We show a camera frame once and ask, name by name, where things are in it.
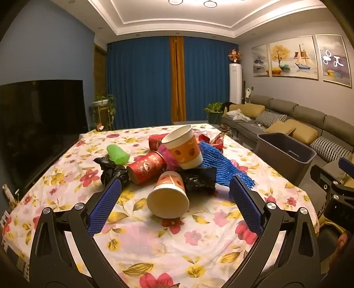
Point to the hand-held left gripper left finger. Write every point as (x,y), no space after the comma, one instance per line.
(105,205)

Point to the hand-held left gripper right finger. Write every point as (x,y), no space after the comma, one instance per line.
(246,205)

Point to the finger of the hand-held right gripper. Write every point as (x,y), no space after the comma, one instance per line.
(347,164)
(322,177)

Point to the black plastic bag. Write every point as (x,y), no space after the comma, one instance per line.
(110,169)
(199,180)

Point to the blue foam net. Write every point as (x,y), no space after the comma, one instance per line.
(218,166)

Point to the green foam net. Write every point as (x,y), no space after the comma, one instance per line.
(118,154)

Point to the grey plastic bin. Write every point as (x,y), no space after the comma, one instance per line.
(279,146)

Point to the orange band paper cup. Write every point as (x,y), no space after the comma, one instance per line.
(184,152)
(168,199)

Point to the red wrapper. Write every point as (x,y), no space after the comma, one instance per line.
(217,141)

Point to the patterned grey pillow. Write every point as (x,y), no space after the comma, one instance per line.
(271,118)
(329,148)

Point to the mustard pillow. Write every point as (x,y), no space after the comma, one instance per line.
(280,127)
(305,134)
(249,110)

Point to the red paper cup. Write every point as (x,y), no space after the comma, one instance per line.
(146,166)
(155,141)

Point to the grey sofa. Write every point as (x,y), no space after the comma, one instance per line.
(307,113)

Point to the small brown ornament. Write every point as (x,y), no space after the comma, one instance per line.
(224,128)

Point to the floral tablecloth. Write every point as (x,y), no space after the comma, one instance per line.
(171,249)

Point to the metal plant stand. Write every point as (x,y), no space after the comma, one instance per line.
(98,116)

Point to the white cloth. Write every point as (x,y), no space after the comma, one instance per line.
(238,115)

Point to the potted plant in green pot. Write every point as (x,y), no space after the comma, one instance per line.
(213,113)

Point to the dark cloth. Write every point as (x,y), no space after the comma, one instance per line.
(228,105)

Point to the black flat television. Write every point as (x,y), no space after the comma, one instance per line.
(41,124)

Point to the trailing potted plant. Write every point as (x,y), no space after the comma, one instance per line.
(106,101)

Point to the grey framed painting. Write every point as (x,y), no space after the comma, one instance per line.
(333,61)

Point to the sailboat and tree painting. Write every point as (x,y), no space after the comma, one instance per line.
(293,58)

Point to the white standing air conditioner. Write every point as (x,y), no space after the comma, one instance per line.
(235,83)

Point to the blue curtain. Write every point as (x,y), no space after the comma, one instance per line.
(138,83)
(204,83)

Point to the small landscape painting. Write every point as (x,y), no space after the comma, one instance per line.
(260,62)

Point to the orange curtain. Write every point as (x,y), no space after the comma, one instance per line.
(177,83)

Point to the artificial flower decoration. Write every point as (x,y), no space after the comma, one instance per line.
(235,56)

